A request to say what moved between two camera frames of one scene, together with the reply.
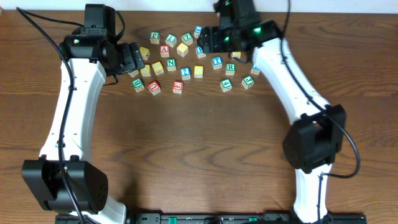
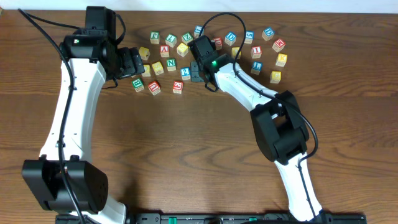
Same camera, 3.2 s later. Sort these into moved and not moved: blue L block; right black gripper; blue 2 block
Moved: right black gripper
Not moved: blue L block; blue 2 block
